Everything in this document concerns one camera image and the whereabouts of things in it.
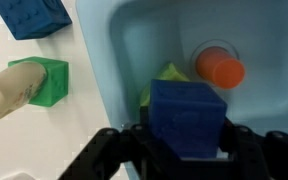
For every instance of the light green toy block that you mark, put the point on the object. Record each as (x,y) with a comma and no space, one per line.
(170,74)

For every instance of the cream toy bottle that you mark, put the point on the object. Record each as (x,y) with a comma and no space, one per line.
(10,93)

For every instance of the small orange toy cup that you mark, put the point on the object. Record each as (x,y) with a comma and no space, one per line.
(222,68)

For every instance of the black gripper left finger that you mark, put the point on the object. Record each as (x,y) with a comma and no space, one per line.
(117,156)

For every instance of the light blue toy sink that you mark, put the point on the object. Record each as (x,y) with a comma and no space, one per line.
(270,30)

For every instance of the blue foam cube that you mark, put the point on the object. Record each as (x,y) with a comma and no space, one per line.
(187,116)

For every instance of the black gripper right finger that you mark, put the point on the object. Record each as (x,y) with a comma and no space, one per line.
(270,156)

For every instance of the green embossed cube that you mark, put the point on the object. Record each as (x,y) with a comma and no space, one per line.
(55,83)

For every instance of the dark blue embossed cube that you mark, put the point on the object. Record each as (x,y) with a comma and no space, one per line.
(30,16)

